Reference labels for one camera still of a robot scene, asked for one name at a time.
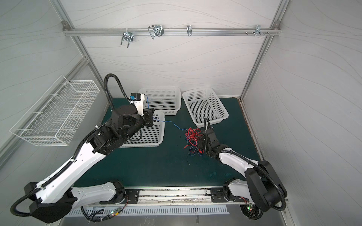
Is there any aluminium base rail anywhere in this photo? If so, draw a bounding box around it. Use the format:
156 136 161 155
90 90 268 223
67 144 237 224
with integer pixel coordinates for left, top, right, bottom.
98 186 289 205

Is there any aluminium crossbar rail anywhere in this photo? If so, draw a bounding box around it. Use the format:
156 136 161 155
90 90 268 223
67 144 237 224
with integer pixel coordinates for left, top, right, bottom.
63 27 281 37

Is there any white basket front left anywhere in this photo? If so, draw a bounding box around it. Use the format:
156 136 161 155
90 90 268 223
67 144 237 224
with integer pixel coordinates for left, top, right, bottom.
120 110 165 148

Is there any metal hook clamp right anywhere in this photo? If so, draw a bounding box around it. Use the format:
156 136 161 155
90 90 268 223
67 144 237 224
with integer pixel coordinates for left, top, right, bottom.
245 25 270 36

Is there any white wire wall basket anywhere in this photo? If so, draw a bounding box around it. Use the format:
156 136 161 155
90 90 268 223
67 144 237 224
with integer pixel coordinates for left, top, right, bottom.
9 75 100 147

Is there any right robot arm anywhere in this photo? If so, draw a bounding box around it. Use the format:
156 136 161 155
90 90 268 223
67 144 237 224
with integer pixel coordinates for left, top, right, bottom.
198 119 288 220

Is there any metal hook clamp left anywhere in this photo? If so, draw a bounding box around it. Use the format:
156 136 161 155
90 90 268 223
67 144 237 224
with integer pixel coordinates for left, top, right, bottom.
120 31 134 48

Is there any metal hook clamp middle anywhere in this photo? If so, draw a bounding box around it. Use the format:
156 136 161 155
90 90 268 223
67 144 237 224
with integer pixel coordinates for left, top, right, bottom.
148 24 165 40

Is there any white basket back right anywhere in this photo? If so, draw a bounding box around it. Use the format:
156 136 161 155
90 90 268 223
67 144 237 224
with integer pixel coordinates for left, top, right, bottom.
182 88 229 128

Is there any white vented cable duct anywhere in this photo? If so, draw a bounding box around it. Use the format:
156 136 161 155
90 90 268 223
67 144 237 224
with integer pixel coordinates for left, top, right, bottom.
66 204 230 217

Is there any metal hook small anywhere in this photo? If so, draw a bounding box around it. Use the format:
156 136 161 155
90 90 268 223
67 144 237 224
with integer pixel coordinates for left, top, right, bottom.
186 25 192 37

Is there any red cable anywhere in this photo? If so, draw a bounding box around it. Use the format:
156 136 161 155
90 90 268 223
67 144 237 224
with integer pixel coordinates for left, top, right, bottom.
183 127 204 156

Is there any metal hook clamp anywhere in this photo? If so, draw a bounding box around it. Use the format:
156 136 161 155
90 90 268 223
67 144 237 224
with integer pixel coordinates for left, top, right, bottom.
148 24 165 40
245 25 270 36
120 31 134 48

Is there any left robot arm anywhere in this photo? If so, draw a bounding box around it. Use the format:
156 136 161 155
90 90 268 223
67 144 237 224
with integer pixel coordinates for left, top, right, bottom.
10 73 155 224

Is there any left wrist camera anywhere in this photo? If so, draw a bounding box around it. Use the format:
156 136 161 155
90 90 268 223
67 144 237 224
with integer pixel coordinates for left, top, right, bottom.
130 93 145 116

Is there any white basket back middle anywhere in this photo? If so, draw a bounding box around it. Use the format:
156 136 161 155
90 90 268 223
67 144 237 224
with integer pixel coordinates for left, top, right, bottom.
139 87 182 116

